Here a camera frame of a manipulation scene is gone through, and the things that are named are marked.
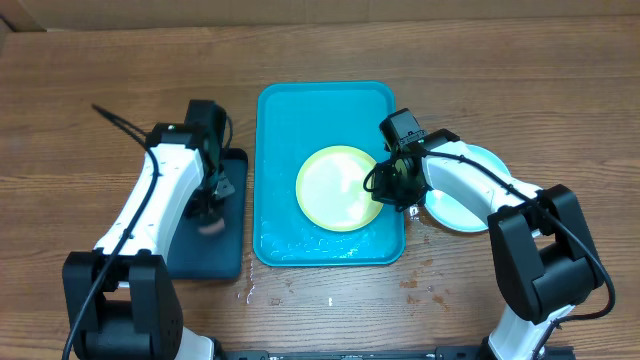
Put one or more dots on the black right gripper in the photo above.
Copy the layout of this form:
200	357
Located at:
386	195

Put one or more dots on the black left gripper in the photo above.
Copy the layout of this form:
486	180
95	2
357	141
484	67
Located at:
225	188

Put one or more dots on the green sponge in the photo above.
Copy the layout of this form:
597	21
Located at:
209	226

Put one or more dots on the light blue plate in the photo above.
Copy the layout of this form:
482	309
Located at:
453	215

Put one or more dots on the yellow plate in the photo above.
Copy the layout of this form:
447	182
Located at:
330	189

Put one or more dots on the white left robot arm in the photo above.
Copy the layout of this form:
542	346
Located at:
120	296

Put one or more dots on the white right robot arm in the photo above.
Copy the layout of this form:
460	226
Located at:
544	256

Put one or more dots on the black water tray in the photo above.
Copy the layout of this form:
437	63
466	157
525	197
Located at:
218	256

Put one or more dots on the teal plastic tray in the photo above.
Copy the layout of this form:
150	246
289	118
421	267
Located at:
294	121

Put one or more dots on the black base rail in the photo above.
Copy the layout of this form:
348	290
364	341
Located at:
439	353

